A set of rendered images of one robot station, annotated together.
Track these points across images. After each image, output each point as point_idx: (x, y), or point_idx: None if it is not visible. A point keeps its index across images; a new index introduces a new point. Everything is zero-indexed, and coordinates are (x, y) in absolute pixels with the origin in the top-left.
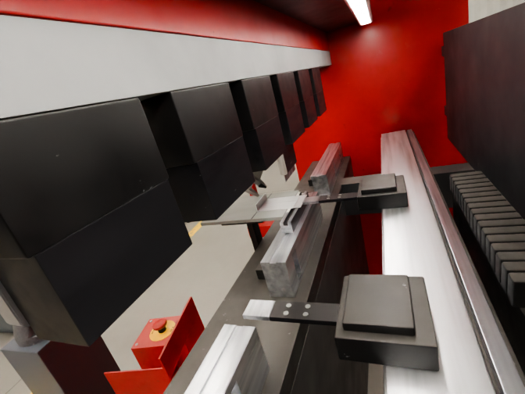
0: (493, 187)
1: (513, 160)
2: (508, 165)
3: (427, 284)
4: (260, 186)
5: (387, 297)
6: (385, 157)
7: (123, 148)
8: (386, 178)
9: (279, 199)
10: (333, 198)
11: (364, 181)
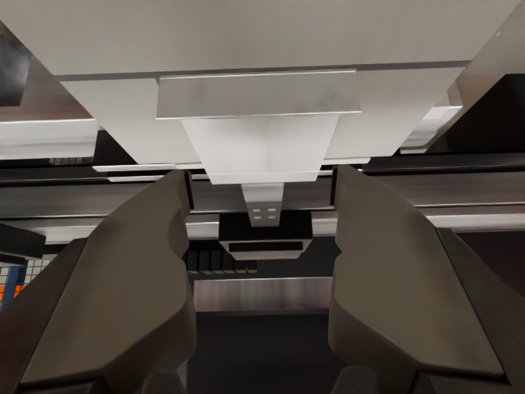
0: (210, 274)
1: (280, 272)
2: (292, 263)
3: (66, 236)
4: (332, 176)
5: None
6: (508, 216)
7: None
8: (274, 257)
9: (304, 130)
10: (250, 213)
11: (271, 252)
